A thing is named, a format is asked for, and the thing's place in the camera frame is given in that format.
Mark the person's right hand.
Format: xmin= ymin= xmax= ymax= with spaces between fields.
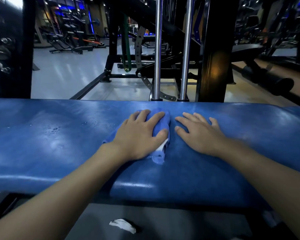
xmin=174 ymin=112 xmax=230 ymax=158

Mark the person's left hand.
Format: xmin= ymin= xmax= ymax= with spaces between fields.
xmin=105 ymin=109 xmax=169 ymax=162

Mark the blue microfibre cloth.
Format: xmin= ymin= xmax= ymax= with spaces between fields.
xmin=102 ymin=108 xmax=171 ymax=165

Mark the blue bench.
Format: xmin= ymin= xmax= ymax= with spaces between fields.
xmin=0 ymin=98 xmax=300 ymax=240

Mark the person's left forearm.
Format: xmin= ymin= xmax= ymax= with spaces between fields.
xmin=0 ymin=143 xmax=128 ymax=240

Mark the person's right forearm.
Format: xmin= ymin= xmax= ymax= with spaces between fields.
xmin=219 ymin=138 xmax=300 ymax=240

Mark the black workout bench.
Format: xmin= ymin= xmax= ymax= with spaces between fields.
xmin=231 ymin=43 xmax=264 ymax=85

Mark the black incline bench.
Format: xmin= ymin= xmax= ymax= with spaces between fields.
xmin=45 ymin=30 xmax=93 ymax=55

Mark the black machine upright column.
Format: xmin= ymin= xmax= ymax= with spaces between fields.
xmin=195 ymin=0 xmax=240 ymax=103

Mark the white crumpled paper scrap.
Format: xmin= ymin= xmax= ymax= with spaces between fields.
xmin=109 ymin=218 xmax=137 ymax=234

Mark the black roller pad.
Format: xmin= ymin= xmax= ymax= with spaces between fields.
xmin=241 ymin=65 xmax=295 ymax=96

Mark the chrome guide rod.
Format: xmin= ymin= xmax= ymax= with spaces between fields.
xmin=150 ymin=0 xmax=164 ymax=102
xmin=177 ymin=0 xmax=195 ymax=102

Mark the grey perforated adjustment plate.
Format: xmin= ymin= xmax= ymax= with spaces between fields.
xmin=134 ymin=26 xmax=177 ymax=102

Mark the green resistance band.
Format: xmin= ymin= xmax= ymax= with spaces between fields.
xmin=120 ymin=13 xmax=132 ymax=73

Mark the black gym machine frame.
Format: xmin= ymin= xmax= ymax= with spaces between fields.
xmin=70 ymin=0 xmax=203 ymax=100
xmin=0 ymin=0 xmax=37 ymax=99

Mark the black framed wall mirror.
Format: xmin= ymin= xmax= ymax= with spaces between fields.
xmin=236 ymin=0 xmax=300 ymax=70

